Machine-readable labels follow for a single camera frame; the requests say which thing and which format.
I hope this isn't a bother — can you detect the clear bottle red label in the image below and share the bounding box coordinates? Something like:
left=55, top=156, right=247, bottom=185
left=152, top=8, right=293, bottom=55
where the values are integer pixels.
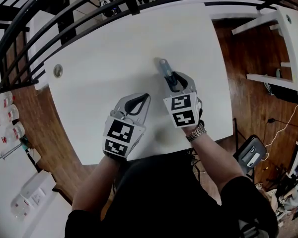
left=0, top=105, right=20, bottom=125
left=0, top=121, right=26, bottom=144
left=0, top=92, right=16, bottom=109

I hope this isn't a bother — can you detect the pale long cable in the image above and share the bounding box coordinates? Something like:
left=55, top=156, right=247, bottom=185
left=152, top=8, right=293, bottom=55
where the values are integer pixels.
left=261, top=104, right=298, bottom=162

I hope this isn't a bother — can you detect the small grey device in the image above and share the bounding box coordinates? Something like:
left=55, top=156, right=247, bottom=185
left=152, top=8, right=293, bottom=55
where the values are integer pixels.
left=240, top=145, right=262, bottom=168

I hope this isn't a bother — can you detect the person's left forearm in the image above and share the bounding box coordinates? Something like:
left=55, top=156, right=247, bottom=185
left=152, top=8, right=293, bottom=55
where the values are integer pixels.
left=71, top=154, right=124, bottom=214

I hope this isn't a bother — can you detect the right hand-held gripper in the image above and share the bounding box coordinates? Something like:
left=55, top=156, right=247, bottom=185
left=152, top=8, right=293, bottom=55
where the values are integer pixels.
left=162, top=71, right=205, bottom=129

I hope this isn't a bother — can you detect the small white charger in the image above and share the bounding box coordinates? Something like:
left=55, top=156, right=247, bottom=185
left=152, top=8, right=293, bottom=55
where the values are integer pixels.
left=26, top=147, right=42, bottom=166

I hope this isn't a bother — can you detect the round metal cable grommet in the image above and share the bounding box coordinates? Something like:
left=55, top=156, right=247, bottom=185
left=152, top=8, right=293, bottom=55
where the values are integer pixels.
left=53, top=63, right=64, bottom=79

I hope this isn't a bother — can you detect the person's black shirt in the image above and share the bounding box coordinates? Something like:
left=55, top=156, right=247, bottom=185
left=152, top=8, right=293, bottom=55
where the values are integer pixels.
left=64, top=152, right=279, bottom=238

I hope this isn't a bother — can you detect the black folding chair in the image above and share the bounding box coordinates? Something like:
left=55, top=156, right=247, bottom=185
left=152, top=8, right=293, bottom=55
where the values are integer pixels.
left=232, top=118, right=268, bottom=177

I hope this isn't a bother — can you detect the plain white box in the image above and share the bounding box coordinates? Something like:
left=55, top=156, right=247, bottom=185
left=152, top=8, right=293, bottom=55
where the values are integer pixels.
left=20, top=169, right=57, bottom=203

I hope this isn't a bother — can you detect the long white table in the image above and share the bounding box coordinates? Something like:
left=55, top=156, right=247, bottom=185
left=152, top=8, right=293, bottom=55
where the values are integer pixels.
left=0, top=92, right=74, bottom=238

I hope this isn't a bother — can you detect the silver metal wristwatch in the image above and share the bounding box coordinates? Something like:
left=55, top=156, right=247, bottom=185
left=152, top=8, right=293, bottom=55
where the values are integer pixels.
left=185, top=123, right=208, bottom=143

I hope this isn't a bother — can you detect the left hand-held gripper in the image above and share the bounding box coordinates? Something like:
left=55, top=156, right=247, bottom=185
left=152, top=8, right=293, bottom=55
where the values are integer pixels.
left=103, top=93, right=152, bottom=160

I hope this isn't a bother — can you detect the white and black machine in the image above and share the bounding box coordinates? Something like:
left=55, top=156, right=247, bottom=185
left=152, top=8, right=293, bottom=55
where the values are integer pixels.
left=97, top=0, right=123, bottom=19

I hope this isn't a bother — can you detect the grey-blue pen-like tool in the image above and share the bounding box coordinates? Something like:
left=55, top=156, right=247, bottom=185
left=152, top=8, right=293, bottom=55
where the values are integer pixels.
left=154, top=58, right=179, bottom=87

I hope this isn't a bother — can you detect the white side table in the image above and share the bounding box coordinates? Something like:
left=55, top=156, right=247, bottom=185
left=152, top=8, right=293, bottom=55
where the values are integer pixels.
left=231, top=3, right=298, bottom=97

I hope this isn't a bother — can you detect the person's right forearm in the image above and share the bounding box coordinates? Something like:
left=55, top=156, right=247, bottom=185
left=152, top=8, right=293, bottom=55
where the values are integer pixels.
left=182, top=125, right=245, bottom=202

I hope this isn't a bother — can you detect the black metal railing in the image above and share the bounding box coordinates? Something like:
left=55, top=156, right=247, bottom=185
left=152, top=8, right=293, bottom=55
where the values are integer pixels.
left=0, top=0, right=298, bottom=97

